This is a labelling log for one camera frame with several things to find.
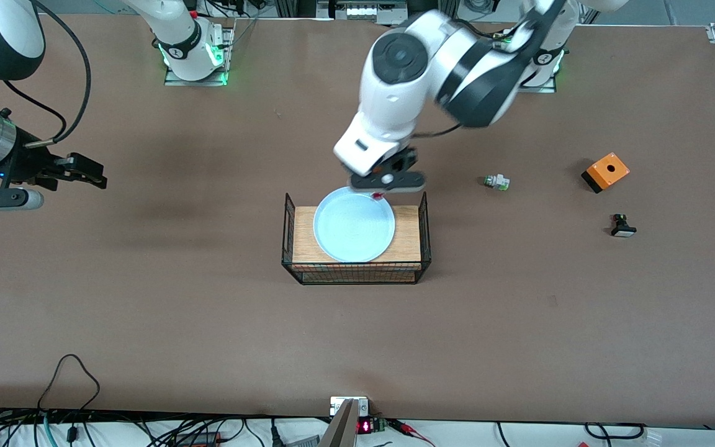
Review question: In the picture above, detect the light blue round plate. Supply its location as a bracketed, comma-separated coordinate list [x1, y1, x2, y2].
[313, 187, 395, 263]

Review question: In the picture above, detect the orange button box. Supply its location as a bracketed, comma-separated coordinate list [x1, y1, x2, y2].
[582, 152, 631, 194]

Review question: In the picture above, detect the black white push button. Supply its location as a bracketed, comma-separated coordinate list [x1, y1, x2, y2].
[609, 213, 637, 238]

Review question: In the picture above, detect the white marker plate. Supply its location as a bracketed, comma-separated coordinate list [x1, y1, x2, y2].
[330, 396, 370, 417]

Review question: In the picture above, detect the wooden rack board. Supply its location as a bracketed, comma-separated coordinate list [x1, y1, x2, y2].
[292, 206, 422, 264]

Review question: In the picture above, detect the red clip lead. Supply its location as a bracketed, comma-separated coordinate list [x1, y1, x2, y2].
[389, 419, 436, 447]

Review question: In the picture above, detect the black power adapter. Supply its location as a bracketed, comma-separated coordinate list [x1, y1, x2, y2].
[174, 431, 222, 447]

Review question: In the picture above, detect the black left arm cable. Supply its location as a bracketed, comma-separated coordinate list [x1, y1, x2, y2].
[410, 121, 464, 139]

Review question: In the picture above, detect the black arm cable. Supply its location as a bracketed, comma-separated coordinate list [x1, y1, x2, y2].
[410, 121, 464, 139]
[2, 0, 92, 150]

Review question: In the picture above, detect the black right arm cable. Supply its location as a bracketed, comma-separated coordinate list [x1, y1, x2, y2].
[2, 0, 92, 150]

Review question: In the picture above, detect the black wire rack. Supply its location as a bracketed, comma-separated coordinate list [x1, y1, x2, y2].
[281, 191, 431, 286]

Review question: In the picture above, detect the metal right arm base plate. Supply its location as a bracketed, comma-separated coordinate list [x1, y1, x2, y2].
[164, 25, 230, 87]

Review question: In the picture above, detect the aluminium frame with light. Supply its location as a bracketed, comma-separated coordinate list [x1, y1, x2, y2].
[317, 0, 409, 25]

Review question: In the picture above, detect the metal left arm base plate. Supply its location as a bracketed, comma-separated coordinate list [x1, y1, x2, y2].
[516, 50, 558, 94]

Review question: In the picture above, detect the black looped cable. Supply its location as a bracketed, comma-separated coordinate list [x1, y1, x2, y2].
[37, 354, 101, 414]

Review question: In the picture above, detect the grey metal camera bracket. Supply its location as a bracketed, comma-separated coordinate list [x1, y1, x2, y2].
[318, 399, 359, 447]

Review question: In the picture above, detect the black coiled cable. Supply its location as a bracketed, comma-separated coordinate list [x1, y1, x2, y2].
[583, 422, 647, 441]

